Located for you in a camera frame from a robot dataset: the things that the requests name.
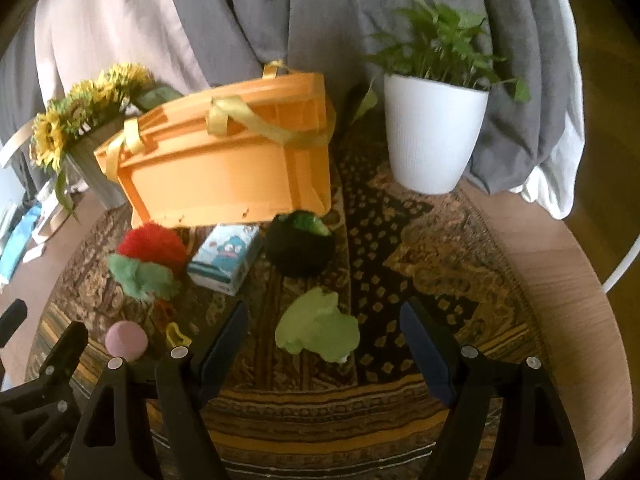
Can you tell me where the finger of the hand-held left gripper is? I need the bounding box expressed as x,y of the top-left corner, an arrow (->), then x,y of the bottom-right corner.
0,298 -> 28,348
30,321 -> 89,401

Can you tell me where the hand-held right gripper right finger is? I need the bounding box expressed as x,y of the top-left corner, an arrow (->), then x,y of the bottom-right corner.
399,297 -> 586,480

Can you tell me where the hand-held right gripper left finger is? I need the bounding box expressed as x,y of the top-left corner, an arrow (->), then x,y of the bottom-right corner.
65,300 -> 249,480

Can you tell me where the small yellow toy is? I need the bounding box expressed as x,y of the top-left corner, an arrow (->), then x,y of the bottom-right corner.
166,323 -> 193,348

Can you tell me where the pink ball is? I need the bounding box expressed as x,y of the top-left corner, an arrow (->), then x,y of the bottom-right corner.
105,322 -> 149,361

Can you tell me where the cartoon print tissue pack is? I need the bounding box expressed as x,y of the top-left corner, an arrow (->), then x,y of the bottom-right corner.
186,223 -> 263,297

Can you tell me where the light green plush toy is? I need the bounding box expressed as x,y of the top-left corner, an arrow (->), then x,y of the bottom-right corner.
275,286 -> 361,363

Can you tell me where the black and green plush toy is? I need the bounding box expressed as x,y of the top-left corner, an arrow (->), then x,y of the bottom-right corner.
263,211 -> 336,277

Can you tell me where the red plush with green leaves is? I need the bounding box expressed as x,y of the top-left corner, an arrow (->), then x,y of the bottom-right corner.
107,223 -> 188,303

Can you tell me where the orange plastic crate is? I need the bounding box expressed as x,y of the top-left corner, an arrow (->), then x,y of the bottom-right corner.
94,60 -> 337,228

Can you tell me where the blue cloth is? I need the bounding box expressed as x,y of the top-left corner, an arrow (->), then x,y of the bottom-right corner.
0,205 -> 41,286

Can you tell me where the patterned table rug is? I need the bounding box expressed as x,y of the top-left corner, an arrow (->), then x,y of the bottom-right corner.
25,125 -> 556,480

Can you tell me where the grey flower vase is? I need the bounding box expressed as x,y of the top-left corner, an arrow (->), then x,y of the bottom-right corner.
65,117 -> 133,209

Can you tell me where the white wooden desk lamp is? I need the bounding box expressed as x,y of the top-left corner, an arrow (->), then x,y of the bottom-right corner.
0,122 -> 37,167

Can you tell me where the sunflower bouquet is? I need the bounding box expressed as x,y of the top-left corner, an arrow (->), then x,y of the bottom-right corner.
30,63 -> 186,221

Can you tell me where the white sheer curtain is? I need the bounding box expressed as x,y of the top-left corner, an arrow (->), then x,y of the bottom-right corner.
517,0 -> 587,221

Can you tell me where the white ribbed plant pot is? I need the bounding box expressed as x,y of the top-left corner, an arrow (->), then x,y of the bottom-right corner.
383,74 -> 490,195

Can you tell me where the grey curtain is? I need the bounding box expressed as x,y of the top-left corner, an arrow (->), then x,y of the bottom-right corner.
0,10 -> 46,151
165,0 -> 586,196

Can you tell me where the beige curtain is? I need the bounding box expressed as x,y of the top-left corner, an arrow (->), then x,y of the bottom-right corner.
32,0 -> 261,126

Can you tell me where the green leafy plant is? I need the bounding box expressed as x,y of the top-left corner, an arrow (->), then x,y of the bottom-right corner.
352,0 -> 531,126

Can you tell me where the white curved frame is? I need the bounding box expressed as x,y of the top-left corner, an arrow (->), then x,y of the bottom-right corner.
602,232 -> 640,293

